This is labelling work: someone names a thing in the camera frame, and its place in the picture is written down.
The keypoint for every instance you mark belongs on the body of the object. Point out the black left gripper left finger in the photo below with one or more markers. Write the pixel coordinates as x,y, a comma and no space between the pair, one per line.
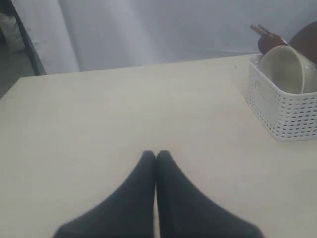
126,213

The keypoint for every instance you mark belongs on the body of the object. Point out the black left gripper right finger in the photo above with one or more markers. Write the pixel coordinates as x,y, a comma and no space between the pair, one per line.
185,212

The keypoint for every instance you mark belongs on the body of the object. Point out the white plastic woven basket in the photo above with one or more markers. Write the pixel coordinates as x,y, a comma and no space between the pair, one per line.
287,117

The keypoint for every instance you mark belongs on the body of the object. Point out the pale green ceramic bowl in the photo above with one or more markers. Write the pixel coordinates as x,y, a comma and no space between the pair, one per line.
289,70

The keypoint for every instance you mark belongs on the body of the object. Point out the brown round plate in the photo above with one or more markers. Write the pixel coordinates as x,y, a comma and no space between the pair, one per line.
305,42

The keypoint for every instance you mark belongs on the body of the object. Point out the grey backdrop curtain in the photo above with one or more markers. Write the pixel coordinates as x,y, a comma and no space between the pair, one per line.
82,35

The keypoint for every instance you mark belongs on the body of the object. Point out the brown wooden spoon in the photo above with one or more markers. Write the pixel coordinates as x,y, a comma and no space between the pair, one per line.
270,41

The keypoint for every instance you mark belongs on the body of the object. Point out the wooden chopstick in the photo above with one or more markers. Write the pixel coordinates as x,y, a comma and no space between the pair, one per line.
256,29
267,31

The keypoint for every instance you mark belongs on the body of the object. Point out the dark metal frame post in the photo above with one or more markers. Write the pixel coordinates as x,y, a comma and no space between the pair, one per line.
33,57

